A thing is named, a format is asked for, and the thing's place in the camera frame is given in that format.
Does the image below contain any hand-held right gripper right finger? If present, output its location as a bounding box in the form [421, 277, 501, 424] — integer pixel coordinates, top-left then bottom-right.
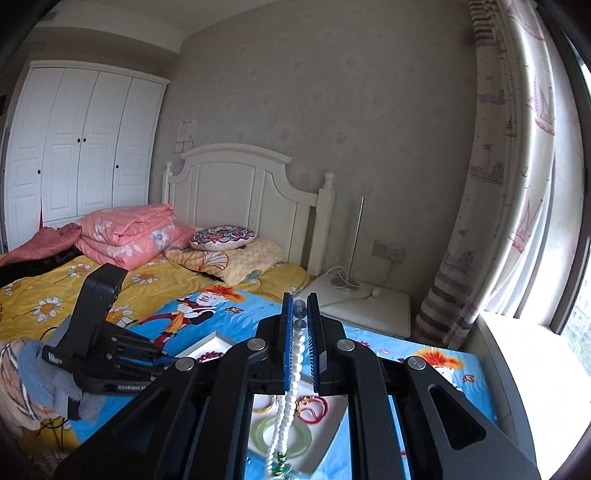
[306, 292, 542, 480]

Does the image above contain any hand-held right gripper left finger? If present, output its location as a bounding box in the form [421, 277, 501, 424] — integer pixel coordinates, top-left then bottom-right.
[54, 292, 299, 480]

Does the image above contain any grey wall socket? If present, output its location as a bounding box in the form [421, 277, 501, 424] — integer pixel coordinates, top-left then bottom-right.
[372, 239, 406, 262]

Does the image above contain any grey tray with white lining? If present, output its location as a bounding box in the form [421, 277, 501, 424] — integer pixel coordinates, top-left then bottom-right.
[176, 332, 351, 478]

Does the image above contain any green jade bangle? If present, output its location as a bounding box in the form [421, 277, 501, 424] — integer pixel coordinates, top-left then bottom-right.
[253, 415, 312, 460]

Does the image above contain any white power cable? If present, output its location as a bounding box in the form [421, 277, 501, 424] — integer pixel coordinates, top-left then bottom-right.
[367, 258, 399, 298]

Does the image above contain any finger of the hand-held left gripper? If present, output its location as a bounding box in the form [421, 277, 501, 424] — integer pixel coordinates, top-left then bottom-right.
[115, 357, 179, 382]
[107, 324, 170, 359]

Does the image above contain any white nightstand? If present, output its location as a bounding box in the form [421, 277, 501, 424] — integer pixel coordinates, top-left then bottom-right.
[295, 274, 413, 340]

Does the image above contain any red string bracelet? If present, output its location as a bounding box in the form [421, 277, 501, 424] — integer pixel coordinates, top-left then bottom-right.
[295, 396, 329, 424]

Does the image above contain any blue cartoon printed blanket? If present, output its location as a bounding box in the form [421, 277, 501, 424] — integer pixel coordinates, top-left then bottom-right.
[69, 288, 500, 480]

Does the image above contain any dark framed window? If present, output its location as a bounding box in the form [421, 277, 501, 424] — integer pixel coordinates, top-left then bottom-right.
[549, 18, 591, 354]

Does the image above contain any yellow daisy bedsheet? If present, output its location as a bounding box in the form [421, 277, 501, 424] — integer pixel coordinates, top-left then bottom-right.
[0, 251, 311, 453]

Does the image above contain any folded pink floral quilt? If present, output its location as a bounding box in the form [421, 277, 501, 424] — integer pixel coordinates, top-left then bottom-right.
[76, 203, 197, 271]

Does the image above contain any black cloth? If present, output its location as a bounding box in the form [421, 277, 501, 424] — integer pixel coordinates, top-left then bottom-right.
[0, 249, 85, 289]

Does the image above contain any slim metal pole lamp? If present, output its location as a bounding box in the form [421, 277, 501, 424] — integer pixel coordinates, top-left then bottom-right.
[323, 197, 366, 291]

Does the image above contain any round patterned cushion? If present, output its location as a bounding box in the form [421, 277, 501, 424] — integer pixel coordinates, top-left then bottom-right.
[190, 224, 257, 253]

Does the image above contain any white wardrobe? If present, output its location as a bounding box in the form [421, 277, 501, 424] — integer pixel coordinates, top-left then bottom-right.
[2, 60, 171, 253]

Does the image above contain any sailboat print curtain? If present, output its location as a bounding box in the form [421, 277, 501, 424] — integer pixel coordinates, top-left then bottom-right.
[416, 0, 583, 350]

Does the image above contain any dark pink cloth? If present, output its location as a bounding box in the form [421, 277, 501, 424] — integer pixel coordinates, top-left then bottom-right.
[0, 222, 85, 268]

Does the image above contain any white wooden headboard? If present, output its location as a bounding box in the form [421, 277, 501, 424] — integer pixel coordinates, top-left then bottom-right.
[163, 143, 336, 278]

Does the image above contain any white pearl necklace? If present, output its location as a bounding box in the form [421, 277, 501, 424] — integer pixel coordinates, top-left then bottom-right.
[265, 300, 308, 480]

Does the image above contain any yellow shell pattern pillow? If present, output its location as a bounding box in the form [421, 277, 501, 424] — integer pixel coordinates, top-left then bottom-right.
[165, 237, 285, 286]

